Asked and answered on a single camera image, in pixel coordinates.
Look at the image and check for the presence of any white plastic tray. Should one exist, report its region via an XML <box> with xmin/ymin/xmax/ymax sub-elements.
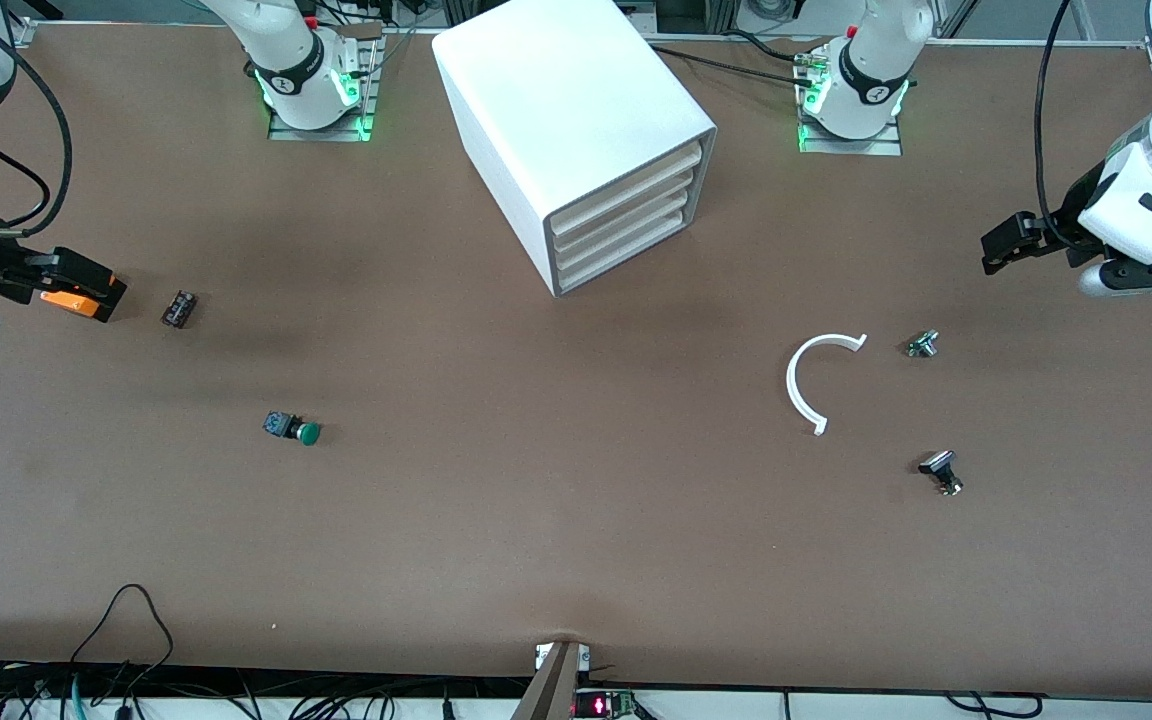
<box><xmin>555</xmin><ymin>204</ymin><xmax>706</xmax><ymax>294</ymax></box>

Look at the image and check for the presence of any black power cable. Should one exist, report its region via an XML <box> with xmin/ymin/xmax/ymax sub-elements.
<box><xmin>648</xmin><ymin>30</ymin><xmax>819</xmax><ymax>91</ymax></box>

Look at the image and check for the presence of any green mushroom push button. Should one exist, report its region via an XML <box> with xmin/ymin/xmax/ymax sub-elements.
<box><xmin>263</xmin><ymin>411</ymin><xmax>323</xmax><ymax>447</ymax></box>

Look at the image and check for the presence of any circuit board with red display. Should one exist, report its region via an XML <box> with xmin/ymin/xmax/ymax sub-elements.
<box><xmin>574</xmin><ymin>688</ymin><xmax>642</xmax><ymax>720</ymax></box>

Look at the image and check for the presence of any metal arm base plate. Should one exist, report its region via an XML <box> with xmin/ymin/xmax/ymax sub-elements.
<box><xmin>798</xmin><ymin>60</ymin><xmax>904</xmax><ymax>157</ymax></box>
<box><xmin>268</xmin><ymin>35</ymin><xmax>379</xmax><ymax>143</ymax></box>

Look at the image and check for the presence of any camera mounting post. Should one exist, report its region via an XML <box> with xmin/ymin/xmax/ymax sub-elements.
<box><xmin>511</xmin><ymin>640</ymin><xmax>591</xmax><ymax>720</ymax></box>

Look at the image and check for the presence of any white plastic half ring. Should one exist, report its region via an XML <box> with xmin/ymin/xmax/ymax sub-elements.
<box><xmin>786</xmin><ymin>333</ymin><xmax>869</xmax><ymax>437</ymax></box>

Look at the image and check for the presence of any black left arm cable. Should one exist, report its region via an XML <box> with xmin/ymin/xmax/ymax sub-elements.
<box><xmin>1034</xmin><ymin>0</ymin><xmax>1078</xmax><ymax>251</ymax></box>

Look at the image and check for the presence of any black square push button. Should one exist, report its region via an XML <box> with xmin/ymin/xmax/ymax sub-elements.
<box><xmin>918</xmin><ymin>450</ymin><xmax>965</xmax><ymax>497</ymax></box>

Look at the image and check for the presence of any orange button enclosure box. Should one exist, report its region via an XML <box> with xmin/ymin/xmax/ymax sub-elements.
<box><xmin>39</xmin><ymin>284</ymin><xmax>128</xmax><ymax>324</ymax></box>

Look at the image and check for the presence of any thin black looped cable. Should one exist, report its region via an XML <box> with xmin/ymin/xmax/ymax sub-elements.
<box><xmin>69</xmin><ymin>584</ymin><xmax>175</xmax><ymax>691</ymax></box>

